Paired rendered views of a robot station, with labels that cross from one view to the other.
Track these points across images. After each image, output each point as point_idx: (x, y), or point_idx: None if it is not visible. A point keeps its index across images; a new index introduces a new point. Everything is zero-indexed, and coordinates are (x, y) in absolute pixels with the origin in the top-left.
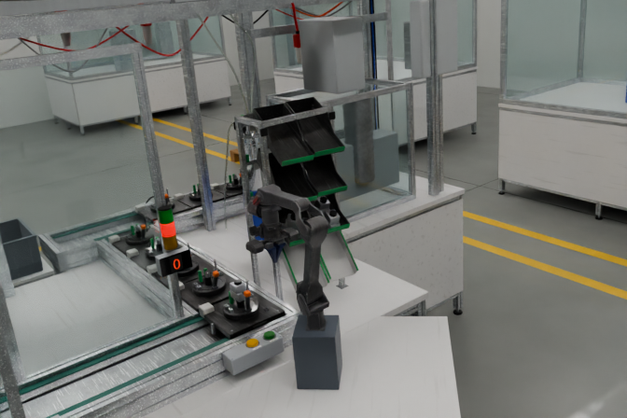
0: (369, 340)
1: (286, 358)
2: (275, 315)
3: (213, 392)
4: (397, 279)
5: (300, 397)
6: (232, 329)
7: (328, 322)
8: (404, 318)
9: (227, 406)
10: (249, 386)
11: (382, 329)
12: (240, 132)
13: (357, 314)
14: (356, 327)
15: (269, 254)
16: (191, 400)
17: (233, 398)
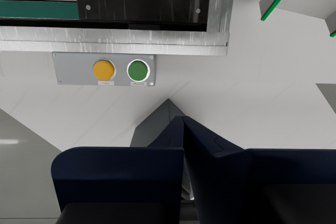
0: (258, 113)
1: (160, 73)
2: (184, 22)
3: (50, 65)
4: None
5: (131, 138)
6: (91, 5)
7: (190, 185)
8: (324, 109)
9: (57, 99)
10: (94, 87)
11: (286, 108)
12: None
13: (303, 58)
14: (274, 81)
15: (158, 135)
16: (20, 61)
17: (68, 93)
